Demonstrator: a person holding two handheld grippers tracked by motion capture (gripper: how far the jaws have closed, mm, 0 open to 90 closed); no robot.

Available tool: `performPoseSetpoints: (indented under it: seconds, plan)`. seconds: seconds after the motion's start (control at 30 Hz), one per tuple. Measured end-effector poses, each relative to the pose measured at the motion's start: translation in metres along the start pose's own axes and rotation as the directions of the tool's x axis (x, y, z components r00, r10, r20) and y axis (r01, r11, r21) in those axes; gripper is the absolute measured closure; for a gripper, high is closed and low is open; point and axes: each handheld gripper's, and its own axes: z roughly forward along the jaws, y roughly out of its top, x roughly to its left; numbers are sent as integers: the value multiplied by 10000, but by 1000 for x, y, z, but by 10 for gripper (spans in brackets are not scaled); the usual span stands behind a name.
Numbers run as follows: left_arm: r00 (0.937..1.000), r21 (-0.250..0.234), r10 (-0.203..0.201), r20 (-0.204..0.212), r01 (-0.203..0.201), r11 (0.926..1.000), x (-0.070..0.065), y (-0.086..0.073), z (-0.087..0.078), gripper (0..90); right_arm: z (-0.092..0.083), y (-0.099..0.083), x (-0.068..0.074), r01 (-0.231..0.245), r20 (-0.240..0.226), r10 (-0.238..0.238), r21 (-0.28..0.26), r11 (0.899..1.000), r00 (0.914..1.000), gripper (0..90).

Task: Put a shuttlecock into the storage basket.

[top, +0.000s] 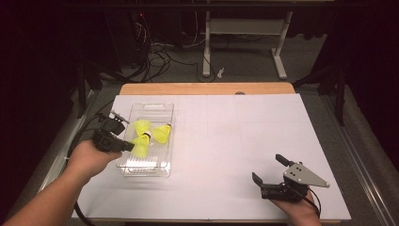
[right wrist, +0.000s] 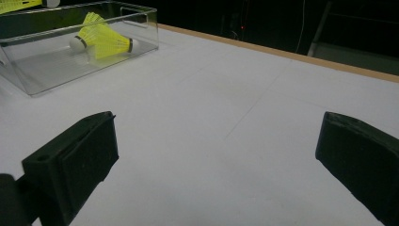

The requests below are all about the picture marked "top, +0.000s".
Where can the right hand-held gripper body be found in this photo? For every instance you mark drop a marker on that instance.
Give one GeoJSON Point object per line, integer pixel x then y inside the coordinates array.
{"type": "Point", "coordinates": [301, 177]}

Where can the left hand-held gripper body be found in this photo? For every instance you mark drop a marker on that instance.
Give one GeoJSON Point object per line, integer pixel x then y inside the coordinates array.
{"type": "Point", "coordinates": [106, 141]}

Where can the yellow shuttlecock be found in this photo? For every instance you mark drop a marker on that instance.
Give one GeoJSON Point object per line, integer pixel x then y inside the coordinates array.
{"type": "Point", "coordinates": [141, 125]}
{"type": "Point", "coordinates": [140, 147]}
{"type": "Point", "coordinates": [161, 134]}

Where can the clear plastic tray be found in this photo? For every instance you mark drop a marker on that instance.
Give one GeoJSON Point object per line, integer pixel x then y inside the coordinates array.
{"type": "Point", "coordinates": [147, 163]}

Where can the person's left hand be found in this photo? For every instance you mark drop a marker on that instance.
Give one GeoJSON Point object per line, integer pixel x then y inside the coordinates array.
{"type": "Point", "coordinates": [86, 158]}

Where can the person's right hand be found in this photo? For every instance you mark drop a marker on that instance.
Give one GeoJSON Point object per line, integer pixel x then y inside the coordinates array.
{"type": "Point", "coordinates": [299, 210]}

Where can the white board sheet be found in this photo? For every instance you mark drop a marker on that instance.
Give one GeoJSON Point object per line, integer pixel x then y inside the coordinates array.
{"type": "Point", "coordinates": [251, 119]}

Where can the black tripod stand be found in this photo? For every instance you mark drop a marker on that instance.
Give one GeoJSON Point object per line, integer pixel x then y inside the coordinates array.
{"type": "Point", "coordinates": [339, 94]}
{"type": "Point", "coordinates": [82, 91]}

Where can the small white floor object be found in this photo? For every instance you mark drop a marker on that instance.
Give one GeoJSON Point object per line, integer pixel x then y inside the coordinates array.
{"type": "Point", "coordinates": [220, 72]}

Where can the aluminium floor rail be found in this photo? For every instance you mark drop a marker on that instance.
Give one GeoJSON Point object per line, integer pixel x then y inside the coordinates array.
{"type": "Point", "coordinates": [360, 175]}
{"type": "Point", "coordinates": [53, 163]}

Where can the white metal stand frame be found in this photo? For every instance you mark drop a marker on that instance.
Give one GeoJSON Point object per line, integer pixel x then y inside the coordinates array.
{"type": "Point", "coordinates": [244, 26]}

